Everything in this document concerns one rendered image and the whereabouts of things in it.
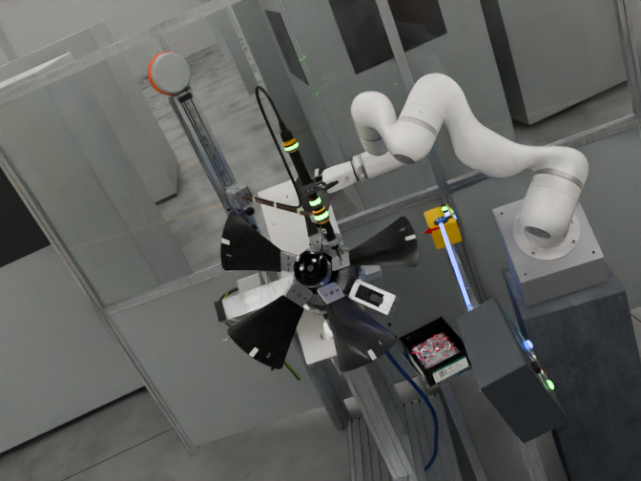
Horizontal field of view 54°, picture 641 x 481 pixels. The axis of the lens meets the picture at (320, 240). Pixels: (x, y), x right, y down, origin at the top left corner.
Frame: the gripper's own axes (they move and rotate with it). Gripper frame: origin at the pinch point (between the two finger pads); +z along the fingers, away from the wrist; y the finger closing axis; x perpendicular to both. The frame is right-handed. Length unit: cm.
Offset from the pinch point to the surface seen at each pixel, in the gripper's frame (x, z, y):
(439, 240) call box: -44, -34, 21
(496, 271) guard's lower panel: -96, -55, 70
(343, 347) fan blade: -47, 6, -22
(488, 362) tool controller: -22, -32, -77
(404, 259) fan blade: -30.4, -20.7, -9.3
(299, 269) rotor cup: -24.4, 12.8, -4.2
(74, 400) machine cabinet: -132, 215, 135
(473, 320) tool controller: -22, -33, -62
